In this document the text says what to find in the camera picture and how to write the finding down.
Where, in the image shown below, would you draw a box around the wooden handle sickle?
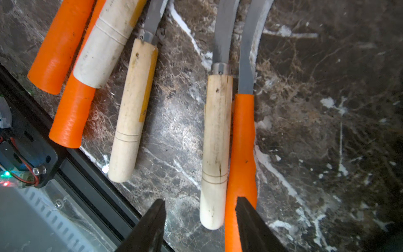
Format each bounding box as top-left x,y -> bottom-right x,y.
73,0 -> 147,89
108,1 -> 167,183
199,0 -> 239,230

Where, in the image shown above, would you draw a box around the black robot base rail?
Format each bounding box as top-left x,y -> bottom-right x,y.
0,64 -> 174,252

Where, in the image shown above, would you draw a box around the orange handle sickle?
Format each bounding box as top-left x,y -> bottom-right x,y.
48,0 -> 108,149
225,1 -> 273,252
27,0 -> 94,95

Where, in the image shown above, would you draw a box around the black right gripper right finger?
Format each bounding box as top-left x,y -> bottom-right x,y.
236,197 -> 287,252

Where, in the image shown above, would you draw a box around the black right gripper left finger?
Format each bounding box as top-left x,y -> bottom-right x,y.
115,199 -> 166,252

